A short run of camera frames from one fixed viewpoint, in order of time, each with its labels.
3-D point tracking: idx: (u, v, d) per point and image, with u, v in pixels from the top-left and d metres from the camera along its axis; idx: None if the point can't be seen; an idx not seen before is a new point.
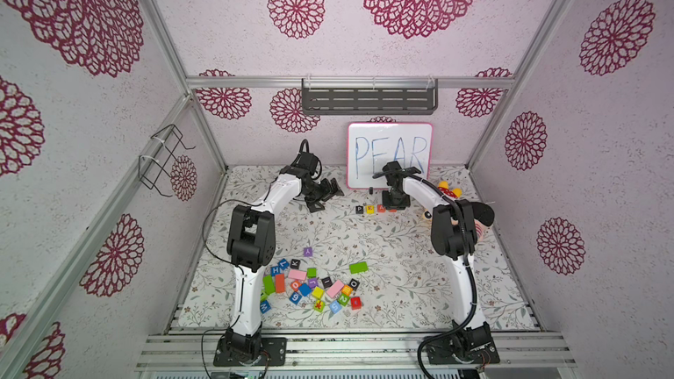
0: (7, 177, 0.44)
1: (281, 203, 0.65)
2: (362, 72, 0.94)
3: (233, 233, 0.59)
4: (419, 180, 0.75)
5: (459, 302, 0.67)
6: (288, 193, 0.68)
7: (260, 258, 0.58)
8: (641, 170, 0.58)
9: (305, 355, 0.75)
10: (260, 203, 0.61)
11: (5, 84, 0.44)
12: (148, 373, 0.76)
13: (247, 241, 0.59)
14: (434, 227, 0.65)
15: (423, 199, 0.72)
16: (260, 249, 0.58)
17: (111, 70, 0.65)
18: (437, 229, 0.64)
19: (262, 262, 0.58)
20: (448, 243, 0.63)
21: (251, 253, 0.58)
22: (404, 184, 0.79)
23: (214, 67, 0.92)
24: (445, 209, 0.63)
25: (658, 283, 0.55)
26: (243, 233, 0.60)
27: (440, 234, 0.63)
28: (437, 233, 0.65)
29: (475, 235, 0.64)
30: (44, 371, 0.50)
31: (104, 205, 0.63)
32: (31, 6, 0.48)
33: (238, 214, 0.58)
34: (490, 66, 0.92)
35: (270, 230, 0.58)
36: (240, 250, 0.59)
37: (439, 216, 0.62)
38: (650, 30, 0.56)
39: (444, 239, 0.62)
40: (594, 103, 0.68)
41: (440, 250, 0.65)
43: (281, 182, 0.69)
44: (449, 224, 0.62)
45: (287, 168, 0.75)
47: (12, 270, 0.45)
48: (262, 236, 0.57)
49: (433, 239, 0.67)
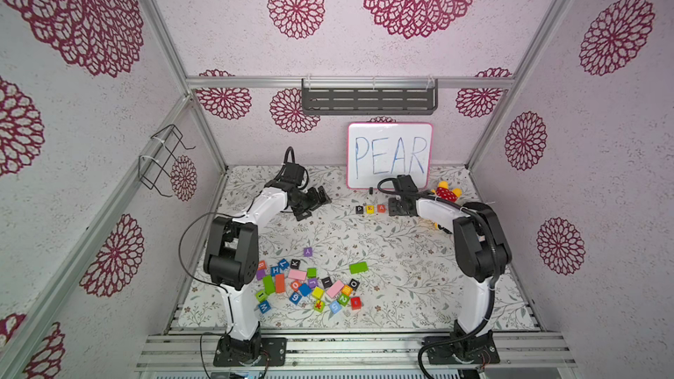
0: (7, 177, 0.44)
1: (265, 217, 0.61)
2: (362, 72, 0.94)
3: (211, 249, 0.53)
4: (434, 200, 0.69)
5: (469, 317, 0.64)
6: (273, 205, 0.64)
7: (241, 276, 0.52)
8: (641, 170, 0.58)
9: (305, 355, 0.75)
10: (241, 214, 0.56)
11: (5, 84, 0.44)
12: (148, 374, 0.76)
13: (227, 258, 0.53)
14: (459, 245, 0.56)
15: (441, 218, 0.64)
16: (240, 265, 0.53)
17: (111, 70, 0.65)
18: (462, 246, 0.55)
19: (245, 280, 0.53)
20: (478, 261, 0.54)
21: (231, 269, 0.53)
22: (419, 205, 0.73)
23: (214, 68, 0.92)
24: (468, 223, 0.55)
25: (658, 283, 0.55)
26: (223, 249, 0.55)
27: (468, 252, 0.54)
28: (462, 252, 0.56)
29: (508, 250, 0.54)
30: (44, 371, 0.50)
31: (104, 205, 0.63)
32: (31, 6, 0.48)
33: (218, 227, 0.53)
34: (490, 66, 0.92)
35: (252, 244, 0.53)
36: (219, 268, 0.53)
37: (462, 230, 0.55)
38: (650, 30, 0.56)
39: (471, 256, 0.54)
40: (594, 103, 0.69)
41: (469, 273, 0.56)
43: (265, 195, 0.65)
44: (476, 239, 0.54)
45: (273, 182, 0.71)
47: (13, 270, 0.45)
48: (245, 248, 0.52)
49: (459, 259, 0.58)
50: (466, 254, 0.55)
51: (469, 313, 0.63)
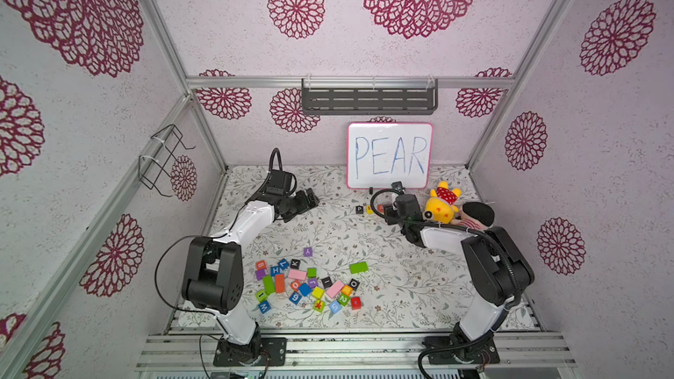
0: (8, 177, 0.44)
1: (250, 233, 0.57)
2: (362, 72, 0.94)
3: (191, 273, 0.49)
4: (438, 227, 0.67)
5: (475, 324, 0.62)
6: (258, 221, 0.60)
7: (225, 301, 0.48)
8: (641, 170, 0.58)
9: (305, 355, 0.75)
10: (223, 234, 0.52)
11: (5, 84, 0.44)
12: (149, 374, 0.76)
13: (208, 282, 0.49)
14: (471, 267, 0.53)
15: (451, 245, 0.61)
16: (223, 289, 0.48)
17: (111, 70, 0.65)
18: (476, 269, 0.51)
19: (228, 304, 0.49)
20: (500, 284, 0.49)
21: (212, 293, 0.48)
22: (424, 237, 0.70)
23: (214, 67, 0.92)
24: (481, 243, 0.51)
25: (659, 284, 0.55)
26: (204, 271, 0.50)
27: (487, 275, 0.49)
28: (477, 275, 0.52)
29: (528, 268, 0.50)
30: (44, 371, 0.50)
31: (104, 205, 0.63)
32: (31, 6, 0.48)
33: (197, 249, 0.48)
34: (490, 66, 0.92)
35: (236, 264, 0.49)
36: (200, 293, 0.48)
37: (476, 251, 0.51)
38: (650, 30, 0.56)
39: (492, 281, 0.49)
40: (594, 103, 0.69)
41: (488, 297, 0.51)
43: (249, 210, 0.61)
44: (491, 260, 0.50)
45: (258, 194, 0.68)
47: (13, 269, 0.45)
48: (228, 270, 0.47)
49: (476, 282, 0.53)
50: (482, 276, 0.50)
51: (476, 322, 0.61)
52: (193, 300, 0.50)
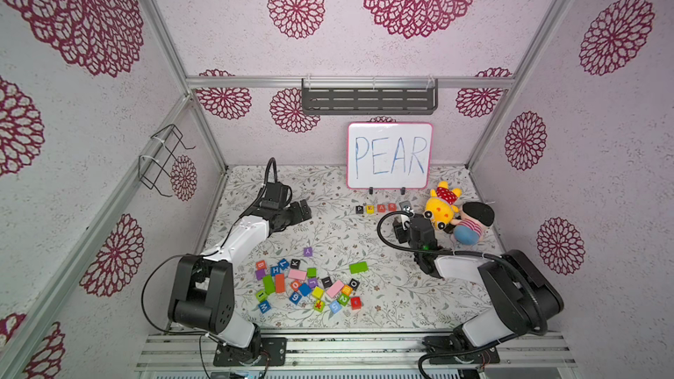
0: (7, 177, 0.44)
1: (244, 250, 0.55)
2: (362, 72, 0.94)
3: (178, 293, 0.46)
4: (452, 254, 0.66)
5: (480, 333, 0.61)
6: (252, 237, 0.58)
7: (213, 322, 0.45)
8: (641, 170, 0.58)
9: (305, 356, 0.75)
10: (215, 251, 0.50)
11: (5, 84, 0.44)
12: (148, 374, 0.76)
13: (197, 302, 0.46)
14: (493, 294, 0.49)
15: (468, 273, 0.58)
16: (212, 310, 0.45)
17: (111, 70, 0.65)
18: (498, 296, 0.48)
19: (218, 326, 0.46)
20: (529, 313, 0.45)
21: (201, 314, 0.45)
22: (439, 267, 0.67)
23: (214, 68, 0.92)
24: (500, 268, 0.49)
25: (659, 283, 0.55)
26: (193, 290, 0.48)
27: (510, 302, 0.46)
28: (501, 303, 0.48)
29: (555, 294, 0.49)
30: (44, 371, 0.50)
31: (104, 204, 0.63)
32: (31, 6, 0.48)
33: (184, 268, 0.46)
34: (490, 66, 0.92)
35: (225, 283, 0.46)
36: (187, 315, 0.46)
37: (497, 277, 0.48)
38: (649, 30, 0.56)
39: (518, 309, 0.45)
40: (593, 103, 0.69)
41: (515, 328, 0.47)
43: (242, 225, 0.59)
44: (513, 286, 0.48)
45: (253, 208, 0.66)
47: (12, 269, 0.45)
48: (218, 290, 0.45)
49: (498, 311, 0.49)
50: (505, 304, 0.47)
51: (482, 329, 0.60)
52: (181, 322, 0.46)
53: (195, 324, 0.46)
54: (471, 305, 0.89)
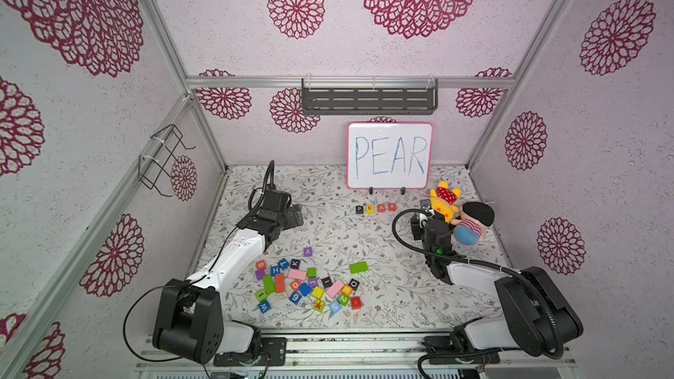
0: (7, 177, 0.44)
1: (235, 270, 0.52)
2: (362, 72, 0.94)
3: (163, 321, 0.44)
4: (467, 263, 0.63)
5: (481, 337, 0.61)
6: (244, 255, 0.55)
7: (197, 354, 0.42)
8: (641, 170, 0.58)
9: (305, 355, 0.75)
10: (203, 276, 0.47)
11: (5, 84, 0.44)
12: (149, 374, 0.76)
13: (182, 331, 0.44)
14: (508, 311, 0.47)
15: (482, 283, 0.56)
16: (197, 341, 0.42)
17: (111, 70, 0.65)
18: (514, 315, 0.46)
19: (204, 357, 0.44)
20: (542, 334, 0.43)
21: (186, 344, 0.43)
22: (450, 272, 0.65)
23: (214, 67, 0.92)
24: (518, 286, 0.47)
25: (659, 284, 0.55)
26: (179, 317, 0.46)
27: (526, 321, 0.44)
28: (517, 322, 0.46)
29: (574, 315, 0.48)
30: (44, 372, 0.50)
31: (104, 204, 0.63)
32: (31, 6, 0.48)
33: (171, 294, 0.43)
34: (490, 65, 0.92)
35: (212, 313, 0.44)
36: (172, 344, 0.43)
37: (514, 295, 0.46)
38: (650, 30, 0.56)
39: (533, 329, 0.44)
40: (594, 103, 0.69)
41: (528, 346, 0.45)
43: (235, 242, 0.55)
44: (531, 306, 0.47)
45: (250, 218, 0.63)
47: (12, 269, 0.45)
48: (202, 322, 0.42)
49: (513, 329, 0.47)
50: (521, 324, 0.45)
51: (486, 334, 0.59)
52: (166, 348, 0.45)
53: (180, 353, 0.43)
54: (471, 305, 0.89)
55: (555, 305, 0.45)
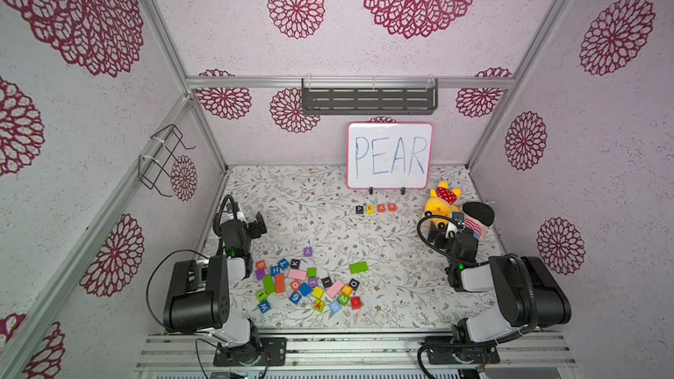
0: (7, 177, 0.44)
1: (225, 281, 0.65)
2: (362, 72, 0.94)
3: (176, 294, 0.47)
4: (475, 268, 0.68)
5: (480, 330, 0.62)
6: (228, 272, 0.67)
7: (217, 312, 0.46)
8: (641, 170, 0.58)
9: (305, 355, 0.75)
10: None
11: (5, 84, 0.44)
12: (148, 374, 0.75)
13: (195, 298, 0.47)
14: (498, 283, 0.51)
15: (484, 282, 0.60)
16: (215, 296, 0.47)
17: (111, 70, 0.65)
18: (501, 284, 0.50)
19: (221, 318, 0.47)
20: (522, 303, 0.46)
21: (203, 307, 0.46)
22: (463, 278, 0.69)
23: (214, 67, 0.92)
24: (510, 265, 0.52)
25: (659, 283, 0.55)
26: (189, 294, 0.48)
27: (510, 291, 0.48)
28: (504, 293, 0.49)
29: (564, 302, 0.46)
30: (44, 371, 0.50)
31: (103, 204, 0.63)
32: (31, 6, 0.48)
33: None
34: (490, 66, 0.92)
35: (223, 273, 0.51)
36: (188, 312, 0.45)
37: (504, 269, 0.51)
38: (650, 30, 0.56)
39: (514, 296, 0.47)
40: (594, 103, 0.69)
41: (510, 318, 0.47)
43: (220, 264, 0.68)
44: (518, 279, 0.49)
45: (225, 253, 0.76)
47: (13, 270, 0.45)
48: (217, 278, 0.49)
49: (500, 302, 0.50)
50: (505, 291, 0.49)
51: (484, 325, 0.60)
52: (179, 325, 0.45)
53: (197, 322, 0.46)
54: (471, 305, 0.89)
55: (548, 289, 0.48)
